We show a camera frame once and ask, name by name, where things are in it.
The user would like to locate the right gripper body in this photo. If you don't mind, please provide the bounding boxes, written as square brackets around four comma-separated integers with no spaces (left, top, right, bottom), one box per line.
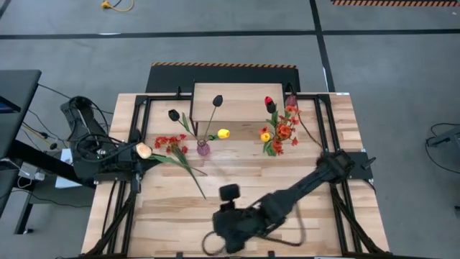
[211,183,270,255]

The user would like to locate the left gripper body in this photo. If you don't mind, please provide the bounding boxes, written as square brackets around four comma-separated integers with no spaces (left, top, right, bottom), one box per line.
[107,142,139,171]

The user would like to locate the cream artificial tulip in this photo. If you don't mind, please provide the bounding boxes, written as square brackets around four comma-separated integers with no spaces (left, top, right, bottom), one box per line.
[135,142,208,177]

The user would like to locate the purple glass vase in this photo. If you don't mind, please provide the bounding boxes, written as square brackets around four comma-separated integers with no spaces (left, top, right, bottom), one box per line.
[196,139,211,157]

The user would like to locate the green glass vase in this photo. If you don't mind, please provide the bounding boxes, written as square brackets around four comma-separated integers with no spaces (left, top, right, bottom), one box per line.
[264,141,280,158]

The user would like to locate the thin-stemmed black tulip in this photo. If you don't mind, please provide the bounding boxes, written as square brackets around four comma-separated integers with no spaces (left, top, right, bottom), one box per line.
[203,94,224,143]

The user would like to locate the orange artificial flower bunch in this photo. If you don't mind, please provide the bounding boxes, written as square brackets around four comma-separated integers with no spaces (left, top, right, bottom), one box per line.
[258,104,303,156]

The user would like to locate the dark red artificial tulip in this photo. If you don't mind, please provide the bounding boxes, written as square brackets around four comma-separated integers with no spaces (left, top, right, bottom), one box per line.
[282,94,298,125]

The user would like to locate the wooden shelf with black legs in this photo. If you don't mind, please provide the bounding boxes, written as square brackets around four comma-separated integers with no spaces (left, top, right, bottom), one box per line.
[189,82,288,137]

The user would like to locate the red artificial flower bunch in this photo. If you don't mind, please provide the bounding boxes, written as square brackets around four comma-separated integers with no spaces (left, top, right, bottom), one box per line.
[154,134,208,200]

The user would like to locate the white printed paper sheet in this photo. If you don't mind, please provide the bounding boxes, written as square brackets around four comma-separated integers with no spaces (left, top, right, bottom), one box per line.
[55,147,84,190]

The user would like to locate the black hazard-striped floor mat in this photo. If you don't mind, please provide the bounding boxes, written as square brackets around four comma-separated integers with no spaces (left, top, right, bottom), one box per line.
[145,61,301,94]

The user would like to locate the white power adapter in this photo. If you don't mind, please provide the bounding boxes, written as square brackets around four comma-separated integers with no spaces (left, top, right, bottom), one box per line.
[17,161,46,182]

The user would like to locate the black floor tape line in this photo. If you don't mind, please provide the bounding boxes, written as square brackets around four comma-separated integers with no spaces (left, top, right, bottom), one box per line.
[309,0,336,93]
[0,29,460,40]

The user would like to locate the black laptop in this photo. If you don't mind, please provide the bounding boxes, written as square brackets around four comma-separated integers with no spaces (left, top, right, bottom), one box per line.
[0,94,22,114]

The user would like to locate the black desk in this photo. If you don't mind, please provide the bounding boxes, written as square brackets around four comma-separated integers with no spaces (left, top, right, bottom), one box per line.
[0,69,98,235]

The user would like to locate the grey metal stand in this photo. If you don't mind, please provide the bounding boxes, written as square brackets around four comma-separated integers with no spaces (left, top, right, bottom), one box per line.
[426,124,460,148]

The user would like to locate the hazard-striped floor tape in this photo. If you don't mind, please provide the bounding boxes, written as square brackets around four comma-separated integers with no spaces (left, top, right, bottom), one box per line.
[330,0,460,8]

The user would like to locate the black aluminium table frame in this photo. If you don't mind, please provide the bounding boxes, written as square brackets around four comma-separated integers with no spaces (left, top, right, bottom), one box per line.
[81,86,388,259]

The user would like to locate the black floor cable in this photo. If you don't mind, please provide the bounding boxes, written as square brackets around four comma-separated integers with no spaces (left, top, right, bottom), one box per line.
[37,83,114,116]

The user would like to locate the yellow power cable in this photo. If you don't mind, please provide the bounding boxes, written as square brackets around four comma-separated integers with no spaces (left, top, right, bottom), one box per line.
[100,0,135,13]

